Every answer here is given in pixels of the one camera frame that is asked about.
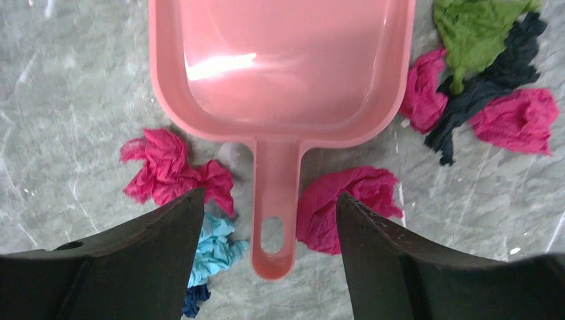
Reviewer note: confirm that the magenta paper scrap by handle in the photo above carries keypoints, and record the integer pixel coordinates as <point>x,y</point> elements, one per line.
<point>316,212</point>

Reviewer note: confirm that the green paper scrap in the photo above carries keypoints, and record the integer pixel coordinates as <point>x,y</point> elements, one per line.
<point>473,32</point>

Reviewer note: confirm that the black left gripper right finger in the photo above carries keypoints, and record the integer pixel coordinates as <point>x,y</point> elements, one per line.
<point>394,273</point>

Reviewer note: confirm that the small magenta paper scrap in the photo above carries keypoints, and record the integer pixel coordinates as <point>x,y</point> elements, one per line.
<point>422,104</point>

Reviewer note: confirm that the pink plastic dustpan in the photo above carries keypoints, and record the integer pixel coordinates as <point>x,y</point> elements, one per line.
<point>281,77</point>

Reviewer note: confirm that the light blue paper scrap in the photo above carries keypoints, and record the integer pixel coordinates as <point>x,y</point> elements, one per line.
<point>215,251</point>

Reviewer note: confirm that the magenta paper scrap centre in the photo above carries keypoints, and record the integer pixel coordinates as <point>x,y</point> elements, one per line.
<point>519,122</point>

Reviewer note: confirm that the black paper scrap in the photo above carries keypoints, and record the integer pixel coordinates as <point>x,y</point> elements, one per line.
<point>510,70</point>

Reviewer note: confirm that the magenta paper scrap left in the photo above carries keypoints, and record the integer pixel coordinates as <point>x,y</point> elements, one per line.
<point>166,173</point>

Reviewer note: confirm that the dark blue paper scrap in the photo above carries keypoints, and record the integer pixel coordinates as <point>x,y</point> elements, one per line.
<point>194,296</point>

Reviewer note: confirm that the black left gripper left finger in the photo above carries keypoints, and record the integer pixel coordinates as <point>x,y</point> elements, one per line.
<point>139,269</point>

